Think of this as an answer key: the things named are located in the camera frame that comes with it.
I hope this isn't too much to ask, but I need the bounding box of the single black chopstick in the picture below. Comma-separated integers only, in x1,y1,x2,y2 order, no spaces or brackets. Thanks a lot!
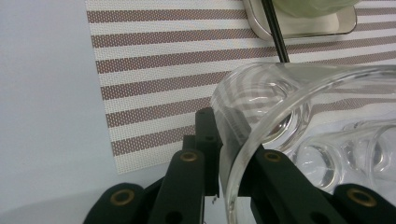
261,0,291,64

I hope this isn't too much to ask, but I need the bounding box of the green ceramic bowl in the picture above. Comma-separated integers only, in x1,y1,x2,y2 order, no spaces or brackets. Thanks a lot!
274,0,362,19

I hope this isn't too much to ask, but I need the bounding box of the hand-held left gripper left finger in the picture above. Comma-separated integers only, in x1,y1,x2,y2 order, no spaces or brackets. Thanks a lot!
194,106,224,198

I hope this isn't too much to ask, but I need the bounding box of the striped woven placemat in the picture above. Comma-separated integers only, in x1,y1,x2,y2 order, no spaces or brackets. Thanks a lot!
84,0,396,175

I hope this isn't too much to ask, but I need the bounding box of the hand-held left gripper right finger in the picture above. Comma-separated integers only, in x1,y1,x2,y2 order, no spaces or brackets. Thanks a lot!
222,108,265,198

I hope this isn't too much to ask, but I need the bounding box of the white square plate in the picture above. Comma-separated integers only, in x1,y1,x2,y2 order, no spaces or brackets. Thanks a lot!
242,0,358,42

